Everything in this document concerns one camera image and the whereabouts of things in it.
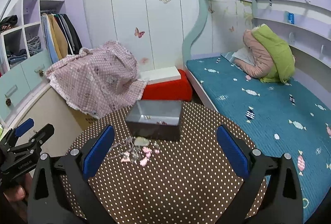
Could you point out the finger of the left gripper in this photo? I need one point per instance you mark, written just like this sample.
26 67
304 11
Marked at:
23 128
41 136

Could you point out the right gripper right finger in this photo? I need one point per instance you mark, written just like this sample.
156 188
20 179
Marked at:
282 202

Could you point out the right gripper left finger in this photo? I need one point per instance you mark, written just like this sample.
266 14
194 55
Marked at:
48 201

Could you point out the pink charm jewelry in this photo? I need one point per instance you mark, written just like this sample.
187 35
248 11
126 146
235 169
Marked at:
139 155

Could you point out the grey metal jewelry box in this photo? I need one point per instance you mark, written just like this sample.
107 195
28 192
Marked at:
156 119

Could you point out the person's left hand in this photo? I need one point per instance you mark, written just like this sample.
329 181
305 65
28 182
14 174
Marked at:
20 192

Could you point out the pine cone drawer ornament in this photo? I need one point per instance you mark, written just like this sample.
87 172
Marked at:
8 102

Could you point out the teal drawer unit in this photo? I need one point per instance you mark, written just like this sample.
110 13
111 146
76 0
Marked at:
22 82

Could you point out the cardboard box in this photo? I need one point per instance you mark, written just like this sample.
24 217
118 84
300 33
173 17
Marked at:
83 120

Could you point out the teal candy pattern mattress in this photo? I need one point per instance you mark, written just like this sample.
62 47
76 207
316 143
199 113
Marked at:
278 117

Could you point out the folded jeans stack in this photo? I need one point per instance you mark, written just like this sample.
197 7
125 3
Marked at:
15 58

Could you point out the pink checkered cloth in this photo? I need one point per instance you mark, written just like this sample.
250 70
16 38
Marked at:
98 81

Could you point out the brown polka dot tablecloth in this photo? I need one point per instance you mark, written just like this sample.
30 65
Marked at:
190 181

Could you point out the pale jade pendant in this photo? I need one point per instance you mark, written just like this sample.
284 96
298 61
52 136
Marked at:
141 142

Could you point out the hanging clothes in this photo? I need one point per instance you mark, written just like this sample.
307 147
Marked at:
61 37

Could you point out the pile of dark clothes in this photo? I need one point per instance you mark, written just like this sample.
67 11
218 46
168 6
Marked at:
8 23

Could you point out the pink quilt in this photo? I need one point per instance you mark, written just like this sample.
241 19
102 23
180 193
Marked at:
263 62

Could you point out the green quilt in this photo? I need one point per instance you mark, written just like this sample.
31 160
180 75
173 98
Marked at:
283 67

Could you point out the white board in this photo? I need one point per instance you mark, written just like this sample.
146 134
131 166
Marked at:
160 75

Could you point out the red stool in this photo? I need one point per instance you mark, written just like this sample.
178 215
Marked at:
171 90

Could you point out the purple shelf cabinet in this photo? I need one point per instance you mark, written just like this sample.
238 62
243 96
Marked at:
28 13

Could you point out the white wardrobe doors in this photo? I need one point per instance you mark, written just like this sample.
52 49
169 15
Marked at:
152 30

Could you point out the blue box on shelf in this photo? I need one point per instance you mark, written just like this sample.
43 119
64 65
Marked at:
291 18

